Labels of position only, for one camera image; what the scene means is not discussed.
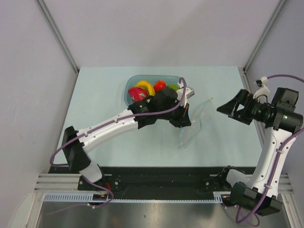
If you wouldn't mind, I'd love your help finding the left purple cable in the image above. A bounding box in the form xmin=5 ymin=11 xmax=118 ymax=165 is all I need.
xmin=45 ymin=77 xmax=188 ymax=216

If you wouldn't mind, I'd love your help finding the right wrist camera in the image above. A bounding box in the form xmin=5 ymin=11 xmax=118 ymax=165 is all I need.
xmin=253 ymin=76 xmax=270 ymax=99

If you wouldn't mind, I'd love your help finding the aluminium frame post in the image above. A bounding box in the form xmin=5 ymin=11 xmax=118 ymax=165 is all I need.
xmin=35 ymin=0 xmax=80 ymax=75
xmin=242 ymin=0 xmax=289 ymax=73

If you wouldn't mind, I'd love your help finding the red tomato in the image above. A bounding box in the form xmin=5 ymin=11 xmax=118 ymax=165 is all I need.
xmin=153 ymin=80 xmax=167 ymax=93

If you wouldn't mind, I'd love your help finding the clear zip top bag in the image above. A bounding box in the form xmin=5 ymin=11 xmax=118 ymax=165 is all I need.
xmin=178 ymin=97 xmax=213 ymax=149

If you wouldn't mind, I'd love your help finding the green star fruit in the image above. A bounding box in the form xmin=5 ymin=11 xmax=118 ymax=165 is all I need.
xmin=167 ymin=84 xmax=180 ymax=91

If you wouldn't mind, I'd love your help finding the pink dragon fruit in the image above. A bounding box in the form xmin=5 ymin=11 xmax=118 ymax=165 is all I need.
xmin=128 ymin=87 xmax=148 ymax=102

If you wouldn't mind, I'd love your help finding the blue plastic food tub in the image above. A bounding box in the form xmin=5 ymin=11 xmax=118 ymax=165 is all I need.
xmin=124 ymin=75 xmax=179 ymax=106

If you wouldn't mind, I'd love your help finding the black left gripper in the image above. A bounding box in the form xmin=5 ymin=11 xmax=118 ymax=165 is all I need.
xmin=157 ymin=99 xmax=190 ymax=128

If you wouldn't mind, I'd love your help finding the purple cable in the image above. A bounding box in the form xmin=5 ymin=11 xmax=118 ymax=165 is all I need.
xmin=45 ymin=77 xmax=188 ymax=216
xmin=235 ymin=74 xmax=304 ymax=226

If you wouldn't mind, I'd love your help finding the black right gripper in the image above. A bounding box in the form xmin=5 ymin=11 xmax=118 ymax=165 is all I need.
xmin=217 ymin=89 xmax=274 ymax=125

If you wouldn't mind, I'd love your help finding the white slotted cable duct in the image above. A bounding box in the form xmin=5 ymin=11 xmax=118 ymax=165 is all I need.
xmin=43 ymin=192 xmax=230 ymax=204

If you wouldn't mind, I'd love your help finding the yellow banana bunch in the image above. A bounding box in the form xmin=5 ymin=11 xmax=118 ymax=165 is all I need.
xmin=136 ymin=80 xmax=155 ymax=96

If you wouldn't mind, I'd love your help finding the left aluminium frame post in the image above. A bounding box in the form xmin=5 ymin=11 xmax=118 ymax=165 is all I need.
xmin=35 ymin=0 xmax=80 ymax=75

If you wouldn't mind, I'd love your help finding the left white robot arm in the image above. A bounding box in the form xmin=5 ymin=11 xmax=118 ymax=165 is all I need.
xmin=62 ymin=85 xmax=194 ymax=190

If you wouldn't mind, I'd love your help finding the right aluminium frame post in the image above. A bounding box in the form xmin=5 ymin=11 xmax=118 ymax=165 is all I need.
xmin=242 ymin=0 xmax=289 ymax=73

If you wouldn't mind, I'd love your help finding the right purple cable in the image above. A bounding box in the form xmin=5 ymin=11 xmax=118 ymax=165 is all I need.
xmin=235 ymin=74 xmax=304 ymax=226

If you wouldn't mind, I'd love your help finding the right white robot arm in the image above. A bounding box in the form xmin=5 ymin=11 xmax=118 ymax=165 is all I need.
xmin=217 ymin=87 xmax=304 ymax=216

